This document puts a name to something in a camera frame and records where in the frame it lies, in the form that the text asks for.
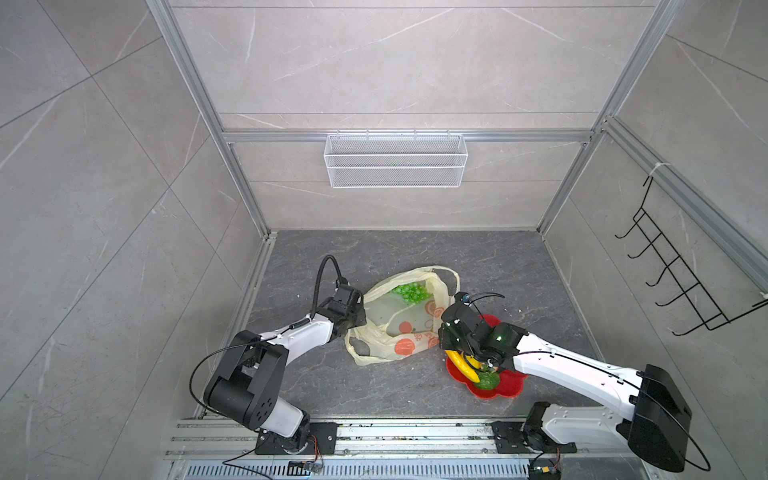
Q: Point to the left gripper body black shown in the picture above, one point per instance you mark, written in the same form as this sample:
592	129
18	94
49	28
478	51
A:
358	317

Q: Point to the green fake pepper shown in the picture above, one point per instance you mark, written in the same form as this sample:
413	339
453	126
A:
487	380

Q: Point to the green fake grapes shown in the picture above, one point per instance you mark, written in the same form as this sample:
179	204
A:
413	293

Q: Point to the yellow fake banana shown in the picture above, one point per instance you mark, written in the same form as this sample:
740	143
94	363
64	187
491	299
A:
459	368

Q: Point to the white wire mesh basket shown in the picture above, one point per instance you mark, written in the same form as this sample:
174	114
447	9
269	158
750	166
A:
395	160

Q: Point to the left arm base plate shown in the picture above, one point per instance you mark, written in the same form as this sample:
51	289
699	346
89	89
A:
310	438

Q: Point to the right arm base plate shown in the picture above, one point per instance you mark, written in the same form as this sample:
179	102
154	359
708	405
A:
518	438

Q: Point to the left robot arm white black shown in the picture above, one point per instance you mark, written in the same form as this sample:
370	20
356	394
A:
245	387

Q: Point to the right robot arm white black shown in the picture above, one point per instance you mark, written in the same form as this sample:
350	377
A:
642	410

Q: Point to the cream plastic shopping bag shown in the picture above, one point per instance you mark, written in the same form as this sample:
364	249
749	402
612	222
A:
396	330

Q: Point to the red flower-shaped plate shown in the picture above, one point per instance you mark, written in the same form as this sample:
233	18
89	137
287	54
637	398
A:
511	381

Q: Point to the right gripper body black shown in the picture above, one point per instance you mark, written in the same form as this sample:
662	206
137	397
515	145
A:
447	341

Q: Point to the yellow fake bell pepper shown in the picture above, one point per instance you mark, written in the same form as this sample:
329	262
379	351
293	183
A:
474	363

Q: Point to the aluminium mounting rail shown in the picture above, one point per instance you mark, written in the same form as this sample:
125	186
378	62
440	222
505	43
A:
216	437

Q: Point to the black wire hook rack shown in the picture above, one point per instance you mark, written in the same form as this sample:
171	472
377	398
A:
675	269

